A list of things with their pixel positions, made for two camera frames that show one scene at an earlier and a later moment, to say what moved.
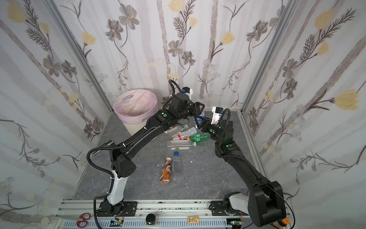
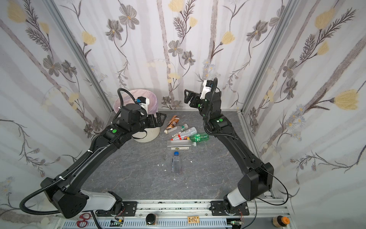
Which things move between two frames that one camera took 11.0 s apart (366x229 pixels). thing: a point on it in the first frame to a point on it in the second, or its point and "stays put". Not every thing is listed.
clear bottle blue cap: (176, 163) stays put
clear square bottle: (180, 144) stays put
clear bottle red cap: (186, 132) stays put
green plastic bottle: (198, 137) stays put
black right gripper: (204, 125) to (193, 98)
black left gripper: (197, 108) to (154, 120)
